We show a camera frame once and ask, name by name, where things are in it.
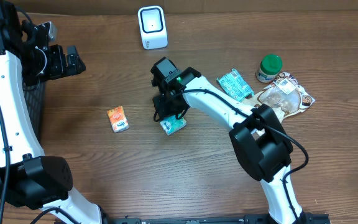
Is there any orange red tissue pack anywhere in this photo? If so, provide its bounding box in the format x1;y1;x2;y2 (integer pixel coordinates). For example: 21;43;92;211
107;106;129;133

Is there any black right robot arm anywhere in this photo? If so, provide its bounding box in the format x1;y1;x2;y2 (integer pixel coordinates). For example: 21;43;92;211
150;57;304;223

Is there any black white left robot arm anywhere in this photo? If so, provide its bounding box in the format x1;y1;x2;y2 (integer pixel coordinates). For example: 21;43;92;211
0;0;109;223

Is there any beige clear plastic pouch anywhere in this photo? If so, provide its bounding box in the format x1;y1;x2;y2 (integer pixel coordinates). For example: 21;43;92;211
242;72;315;122

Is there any green cap white bottle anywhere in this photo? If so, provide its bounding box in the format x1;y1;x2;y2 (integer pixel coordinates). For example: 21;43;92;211
255;54;283;83

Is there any green toilet tissue wipes pack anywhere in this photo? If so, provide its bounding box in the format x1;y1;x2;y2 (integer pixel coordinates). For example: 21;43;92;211
216;68;254;101

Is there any teal Kleenex tissue pack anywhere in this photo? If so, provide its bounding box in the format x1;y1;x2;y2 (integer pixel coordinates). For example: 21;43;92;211
160;115;186;136

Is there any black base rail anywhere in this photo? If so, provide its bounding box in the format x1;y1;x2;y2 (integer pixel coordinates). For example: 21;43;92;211
103;213;331;224

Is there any white barcode scanner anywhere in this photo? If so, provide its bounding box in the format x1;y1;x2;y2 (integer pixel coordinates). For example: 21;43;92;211
137;6;168;50

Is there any grey plastic shopping basket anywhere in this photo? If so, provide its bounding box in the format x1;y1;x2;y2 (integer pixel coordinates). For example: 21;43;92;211
24;84;45;142

